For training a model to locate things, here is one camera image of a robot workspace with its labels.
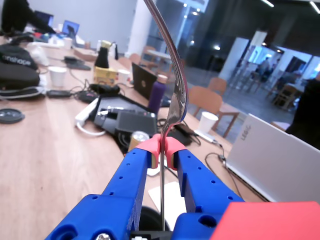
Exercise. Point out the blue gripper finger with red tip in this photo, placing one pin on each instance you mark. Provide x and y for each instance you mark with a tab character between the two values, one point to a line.
125	185
202	185

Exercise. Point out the silver metal fork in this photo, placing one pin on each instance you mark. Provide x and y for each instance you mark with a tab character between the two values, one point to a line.
178	100

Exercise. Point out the yellow drink can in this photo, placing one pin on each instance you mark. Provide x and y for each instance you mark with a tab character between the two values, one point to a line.
137	140

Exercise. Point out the black flat box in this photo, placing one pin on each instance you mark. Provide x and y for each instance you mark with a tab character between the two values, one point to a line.
183	137

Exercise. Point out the white paper cup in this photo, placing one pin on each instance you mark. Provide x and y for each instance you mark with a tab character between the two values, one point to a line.
57	76
123	77
207	122

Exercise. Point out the black equipment case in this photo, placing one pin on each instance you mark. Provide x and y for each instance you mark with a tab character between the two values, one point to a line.
135	122

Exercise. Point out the white laptop lid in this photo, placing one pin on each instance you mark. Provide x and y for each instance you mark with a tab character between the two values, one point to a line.
275	160

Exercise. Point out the white power strip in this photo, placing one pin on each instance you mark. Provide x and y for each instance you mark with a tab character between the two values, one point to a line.
86	112

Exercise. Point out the brown wooden chair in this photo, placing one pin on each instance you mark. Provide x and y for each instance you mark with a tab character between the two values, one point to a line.
217	86
207	100

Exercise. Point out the purple bottle wooden cap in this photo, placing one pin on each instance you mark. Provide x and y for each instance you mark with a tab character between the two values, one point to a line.
157	95

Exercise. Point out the black soft pouch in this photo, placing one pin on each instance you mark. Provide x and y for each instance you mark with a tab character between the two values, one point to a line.
105	88

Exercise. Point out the black HP laptop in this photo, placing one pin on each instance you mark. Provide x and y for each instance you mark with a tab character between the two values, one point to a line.
143	82

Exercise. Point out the yellow cardboard box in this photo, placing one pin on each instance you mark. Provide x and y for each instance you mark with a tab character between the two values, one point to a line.
105	75

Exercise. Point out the person in black jacket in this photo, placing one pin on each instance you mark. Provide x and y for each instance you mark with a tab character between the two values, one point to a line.
307	112

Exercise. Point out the black bottle yellow cap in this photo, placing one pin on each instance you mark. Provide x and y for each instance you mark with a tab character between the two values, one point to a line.
102	57

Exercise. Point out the round black lid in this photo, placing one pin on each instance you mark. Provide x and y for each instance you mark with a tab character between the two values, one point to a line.
11	115

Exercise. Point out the brown cardboard box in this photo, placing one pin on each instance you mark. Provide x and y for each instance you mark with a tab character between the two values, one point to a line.
85	53

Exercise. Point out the black onshape backpack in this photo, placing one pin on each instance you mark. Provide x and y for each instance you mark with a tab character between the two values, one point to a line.
17	67

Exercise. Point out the laptop with blue screen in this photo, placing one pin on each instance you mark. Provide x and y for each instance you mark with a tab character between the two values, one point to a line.
71	27

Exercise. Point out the leaning person black top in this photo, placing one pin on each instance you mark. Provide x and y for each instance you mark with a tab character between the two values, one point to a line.
17	15

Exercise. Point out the red camera mount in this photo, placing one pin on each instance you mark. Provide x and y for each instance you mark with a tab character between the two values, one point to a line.
270	222

